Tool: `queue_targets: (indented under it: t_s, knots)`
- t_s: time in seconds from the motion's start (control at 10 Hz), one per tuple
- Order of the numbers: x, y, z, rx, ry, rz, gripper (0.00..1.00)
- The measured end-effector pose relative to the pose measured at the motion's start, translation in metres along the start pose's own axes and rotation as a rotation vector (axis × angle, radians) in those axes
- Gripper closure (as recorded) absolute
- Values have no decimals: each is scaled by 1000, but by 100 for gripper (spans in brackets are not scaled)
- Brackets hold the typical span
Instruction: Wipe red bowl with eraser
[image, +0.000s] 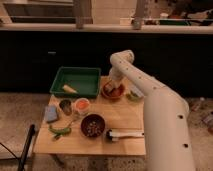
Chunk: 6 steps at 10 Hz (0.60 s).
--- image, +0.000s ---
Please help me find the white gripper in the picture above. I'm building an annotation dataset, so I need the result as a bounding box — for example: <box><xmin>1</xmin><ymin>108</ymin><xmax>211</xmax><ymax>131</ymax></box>
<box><xmin>106</xmin><ymin>68</ymin><xmax>124</xmax><ymax>92</ymax></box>

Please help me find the red bowl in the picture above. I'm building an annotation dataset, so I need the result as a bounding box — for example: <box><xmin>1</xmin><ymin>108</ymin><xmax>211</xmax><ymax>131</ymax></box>
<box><xmin>101</xmin><ymin>81</ymin><xmax>125</xmax><ymax>100</ymax></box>

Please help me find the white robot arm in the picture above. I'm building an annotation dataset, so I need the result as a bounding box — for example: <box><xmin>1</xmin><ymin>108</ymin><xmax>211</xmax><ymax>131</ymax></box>
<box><xmin>109</xmin><ymin>50</ymin><xmax>196</xmax><ymax>171</ymax></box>

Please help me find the dark brown bowl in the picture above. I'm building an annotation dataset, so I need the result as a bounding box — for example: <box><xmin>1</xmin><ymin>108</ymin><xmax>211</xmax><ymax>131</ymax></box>
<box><xmin>81</xmin><ymin>114</ymin><xmax>105</xmax><ymax>138</ymax></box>

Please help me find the white box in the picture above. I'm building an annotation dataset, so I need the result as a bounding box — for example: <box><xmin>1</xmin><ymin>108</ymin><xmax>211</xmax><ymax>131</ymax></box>
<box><xmin>131</xmin><ymin>88</ymin><xmax>144</xmax><ymax>98</ymax></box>

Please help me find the green leafy vegetable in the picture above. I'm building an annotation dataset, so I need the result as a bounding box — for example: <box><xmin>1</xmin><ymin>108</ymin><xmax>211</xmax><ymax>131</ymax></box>
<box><xmin>126</xmin><ymin>91</ymin><xmax>141</xmax><ymax>102</ymax></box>

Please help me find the green plastic tray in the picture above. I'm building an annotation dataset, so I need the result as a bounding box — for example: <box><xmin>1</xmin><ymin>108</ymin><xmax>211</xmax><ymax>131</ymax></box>
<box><xmin>50</xmin><ymin>67</ymin><xmax>101</xmax><ymax>98</ymax></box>

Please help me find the orange filled cup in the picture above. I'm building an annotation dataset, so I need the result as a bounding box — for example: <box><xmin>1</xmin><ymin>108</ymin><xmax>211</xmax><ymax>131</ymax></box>
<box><xmin>74</xmin><ymin>98</ymin><xmax>90</xmax><ymax>115</ymax></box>

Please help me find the yellow corn piece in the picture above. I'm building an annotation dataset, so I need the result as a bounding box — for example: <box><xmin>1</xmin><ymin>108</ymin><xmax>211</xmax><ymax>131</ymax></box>
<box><xmin>62</xmin><ymin>84</ymin><xmax>77</xmax><ymax>93</ymax></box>

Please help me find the small metal cup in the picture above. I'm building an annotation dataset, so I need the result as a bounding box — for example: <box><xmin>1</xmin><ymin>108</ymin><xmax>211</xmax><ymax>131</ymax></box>
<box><xmin>59</xmin><ymin>99</ymin><xmax>72</xmax><ymax>115</ymax></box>

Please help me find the black and white brush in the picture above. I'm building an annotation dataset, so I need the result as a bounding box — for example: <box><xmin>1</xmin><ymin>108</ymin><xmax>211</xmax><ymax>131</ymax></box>
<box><xmin>106</xmin><ymin>130</ymin><xmax>144</xmax><ymax>142</ymax></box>

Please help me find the blue sponge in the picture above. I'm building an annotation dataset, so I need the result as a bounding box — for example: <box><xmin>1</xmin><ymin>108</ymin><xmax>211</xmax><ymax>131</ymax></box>
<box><xmin>44</xmin><ymin>105</ymin><xmax>58</xmax><ymax>123</ymax></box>

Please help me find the green chili pepper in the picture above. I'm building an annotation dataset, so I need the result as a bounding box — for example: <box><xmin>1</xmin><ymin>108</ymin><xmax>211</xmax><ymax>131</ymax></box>
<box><xmin>49</xmin><ymin>124</ymin><xmax>72</xmax><ymax>140</ymax></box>

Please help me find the black tripod leg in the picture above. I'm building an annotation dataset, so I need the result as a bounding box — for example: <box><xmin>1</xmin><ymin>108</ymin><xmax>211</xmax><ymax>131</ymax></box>
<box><xmin>17</xmin><ymin>124</ymin><xmax>35</xmax><ymax>171</ymax></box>

